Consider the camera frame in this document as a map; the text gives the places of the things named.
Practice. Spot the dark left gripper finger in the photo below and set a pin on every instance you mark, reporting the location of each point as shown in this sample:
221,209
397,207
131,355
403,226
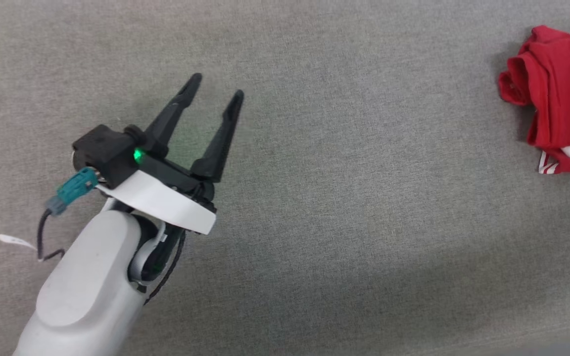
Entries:
220,143
173,111

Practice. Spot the grey fabric sofa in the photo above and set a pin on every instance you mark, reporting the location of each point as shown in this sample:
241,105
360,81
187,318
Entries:
339,222

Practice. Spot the red and white shirt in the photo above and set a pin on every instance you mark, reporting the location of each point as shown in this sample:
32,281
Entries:
562,94

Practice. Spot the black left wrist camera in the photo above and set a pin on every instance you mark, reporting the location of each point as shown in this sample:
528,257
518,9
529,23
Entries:
104,153

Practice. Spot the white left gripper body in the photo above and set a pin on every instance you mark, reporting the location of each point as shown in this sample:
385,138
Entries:
166,200

